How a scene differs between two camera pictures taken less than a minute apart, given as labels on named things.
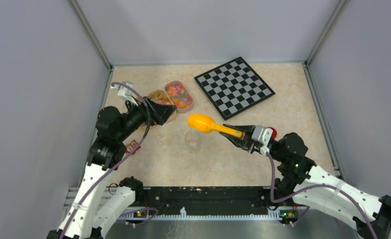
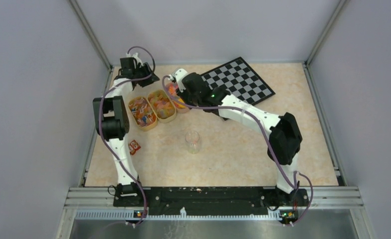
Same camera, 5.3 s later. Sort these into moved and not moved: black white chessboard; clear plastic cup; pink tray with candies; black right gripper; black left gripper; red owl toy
Moved: black right gripper; black left gripper
Not moved: black white chessboard; pink tray with candies; red owl toy; clear plastic cup
